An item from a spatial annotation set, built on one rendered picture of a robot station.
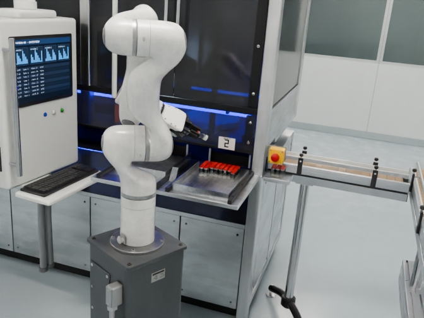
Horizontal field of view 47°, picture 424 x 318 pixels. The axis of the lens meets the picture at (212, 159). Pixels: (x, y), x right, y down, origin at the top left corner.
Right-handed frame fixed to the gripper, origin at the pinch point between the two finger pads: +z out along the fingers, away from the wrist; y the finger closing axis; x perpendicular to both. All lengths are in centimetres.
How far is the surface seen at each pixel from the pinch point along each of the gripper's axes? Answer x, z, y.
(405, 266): -13, 125, 0
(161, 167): -55, 8, -23
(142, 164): -61, 0, -24
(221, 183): -33.8, 31.9, -12.7
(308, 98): -231, 240, -399
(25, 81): -48, -65, -27
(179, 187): -34.7, 12.4, -0.1
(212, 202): -25.8, 25.3, 6.1
